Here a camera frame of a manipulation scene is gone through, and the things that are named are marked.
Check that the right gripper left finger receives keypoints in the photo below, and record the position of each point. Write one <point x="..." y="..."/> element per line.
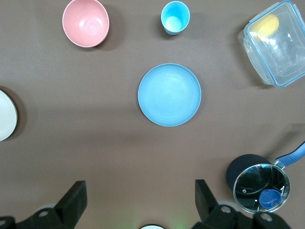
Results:
<point x="74" y="200"/>

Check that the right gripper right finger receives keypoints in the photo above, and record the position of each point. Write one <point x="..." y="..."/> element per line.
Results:
<point x="206" y="205"/>

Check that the blue plate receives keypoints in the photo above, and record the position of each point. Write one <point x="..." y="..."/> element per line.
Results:
<point x="169" y="95"/>

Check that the glass lid blue knob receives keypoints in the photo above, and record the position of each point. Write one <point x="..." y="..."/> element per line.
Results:
<point x="252" y="183"/>

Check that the brown table cloth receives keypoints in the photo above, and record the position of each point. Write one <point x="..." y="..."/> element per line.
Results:
<point x="152" y="143"/>

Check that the beige plate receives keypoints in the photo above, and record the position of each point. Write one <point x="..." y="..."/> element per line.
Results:
<point x="6" y="114"/>

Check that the clear plastic container blue seal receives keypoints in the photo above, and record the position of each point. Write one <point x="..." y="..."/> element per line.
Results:
<point x="283" y="62"/>

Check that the pink bowl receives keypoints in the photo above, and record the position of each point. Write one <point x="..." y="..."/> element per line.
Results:
<point x="83" y="23"/>

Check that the light blue cup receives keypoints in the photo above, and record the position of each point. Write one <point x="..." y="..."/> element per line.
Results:
<point x="175" y="21"/>

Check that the yellow lemon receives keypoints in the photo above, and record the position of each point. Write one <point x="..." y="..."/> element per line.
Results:
<point x="267" y="26"/>

